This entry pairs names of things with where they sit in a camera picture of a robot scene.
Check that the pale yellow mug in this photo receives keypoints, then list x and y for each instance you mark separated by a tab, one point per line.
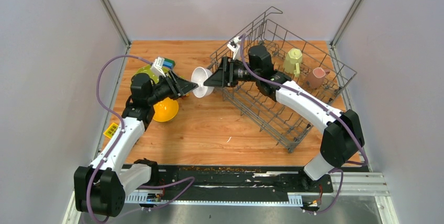
292	62

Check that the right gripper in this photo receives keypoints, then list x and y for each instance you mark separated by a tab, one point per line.
224	76

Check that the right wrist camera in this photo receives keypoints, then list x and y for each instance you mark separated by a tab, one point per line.
234	45

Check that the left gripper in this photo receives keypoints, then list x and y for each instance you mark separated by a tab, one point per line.
177	85

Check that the green blue toy block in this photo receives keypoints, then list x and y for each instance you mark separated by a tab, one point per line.
168	63

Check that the green polka dot plate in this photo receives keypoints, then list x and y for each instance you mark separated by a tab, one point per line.
147	70

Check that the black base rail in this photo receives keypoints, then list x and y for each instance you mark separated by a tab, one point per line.
231	186

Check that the yellow toy brick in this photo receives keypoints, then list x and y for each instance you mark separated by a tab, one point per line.
111	130

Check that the white bowl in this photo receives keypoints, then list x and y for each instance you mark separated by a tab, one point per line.
199	76

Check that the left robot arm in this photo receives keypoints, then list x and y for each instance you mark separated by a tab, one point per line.
101	187

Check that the yellow bowl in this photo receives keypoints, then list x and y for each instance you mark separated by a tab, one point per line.
165	110

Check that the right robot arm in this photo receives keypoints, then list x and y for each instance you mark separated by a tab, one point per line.
342	131

